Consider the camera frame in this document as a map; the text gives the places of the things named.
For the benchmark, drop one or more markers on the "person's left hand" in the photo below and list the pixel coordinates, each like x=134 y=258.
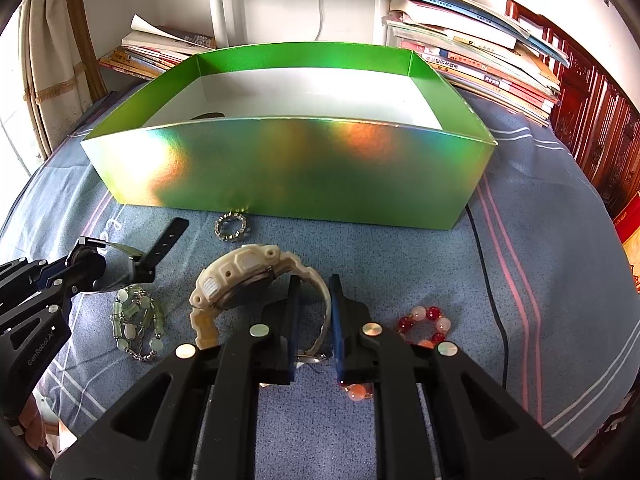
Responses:
x=37 y=432

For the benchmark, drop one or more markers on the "red yellow bag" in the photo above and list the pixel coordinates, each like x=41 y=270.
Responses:
x=631 y=245

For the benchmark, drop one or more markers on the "blue striped bedsheet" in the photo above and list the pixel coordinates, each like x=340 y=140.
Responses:
x=525 y=175

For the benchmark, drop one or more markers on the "slanted stack of books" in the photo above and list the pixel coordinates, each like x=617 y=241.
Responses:
x=150 y=50

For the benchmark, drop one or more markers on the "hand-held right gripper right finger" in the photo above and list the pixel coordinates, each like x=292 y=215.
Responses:
x=337 y=325

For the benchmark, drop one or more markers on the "cream wrist watch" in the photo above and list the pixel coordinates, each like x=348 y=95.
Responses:
x=235 y=270

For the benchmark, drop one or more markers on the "red wooden headboard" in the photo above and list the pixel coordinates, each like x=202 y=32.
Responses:
x=595 y=110

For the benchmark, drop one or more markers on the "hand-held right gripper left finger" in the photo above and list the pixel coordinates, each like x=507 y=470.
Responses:
x=292 y=325

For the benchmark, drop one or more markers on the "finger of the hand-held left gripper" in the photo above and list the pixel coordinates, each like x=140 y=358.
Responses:
x=25 y=270
x=85 y=270

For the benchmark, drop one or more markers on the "tall stack of books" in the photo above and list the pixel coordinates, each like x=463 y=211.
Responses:
x=475 y=45

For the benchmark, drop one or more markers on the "green cardboard box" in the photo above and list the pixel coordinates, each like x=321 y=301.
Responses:
x=300 y=170

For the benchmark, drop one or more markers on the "white desk shelf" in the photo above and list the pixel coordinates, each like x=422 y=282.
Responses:
x=220 y=10

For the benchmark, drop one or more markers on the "black wrist watch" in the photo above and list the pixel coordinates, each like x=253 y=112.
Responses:
x=165 y=245

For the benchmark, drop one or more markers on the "beige curtain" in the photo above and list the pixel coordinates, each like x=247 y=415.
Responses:
x=55 y=60

